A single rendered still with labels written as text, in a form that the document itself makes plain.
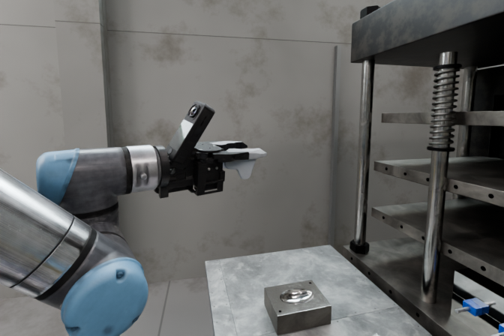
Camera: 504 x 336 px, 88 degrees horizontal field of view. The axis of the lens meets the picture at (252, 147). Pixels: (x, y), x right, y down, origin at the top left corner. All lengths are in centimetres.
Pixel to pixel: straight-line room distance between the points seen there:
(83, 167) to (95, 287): 17
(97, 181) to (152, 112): 203
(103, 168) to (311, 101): 232
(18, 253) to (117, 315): 10
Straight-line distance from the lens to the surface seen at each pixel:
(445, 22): 117
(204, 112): 46
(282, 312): 104
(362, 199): 153
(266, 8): 263
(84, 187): 42
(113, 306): 32
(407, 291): 143
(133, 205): 259
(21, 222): 30
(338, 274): 140
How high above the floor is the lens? 152
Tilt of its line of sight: 7 degrees down
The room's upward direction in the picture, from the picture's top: straight up
